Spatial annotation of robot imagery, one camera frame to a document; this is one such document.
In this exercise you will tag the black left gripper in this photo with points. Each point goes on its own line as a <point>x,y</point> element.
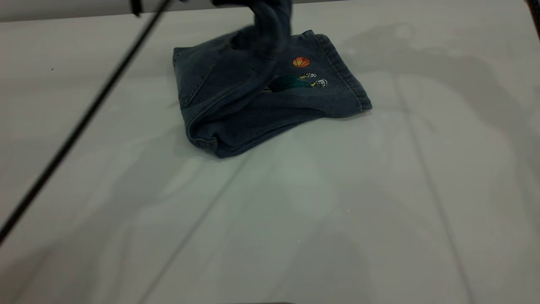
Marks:
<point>232,2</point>

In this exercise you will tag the blue denim kids pants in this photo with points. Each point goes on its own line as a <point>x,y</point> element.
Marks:
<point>236,105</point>

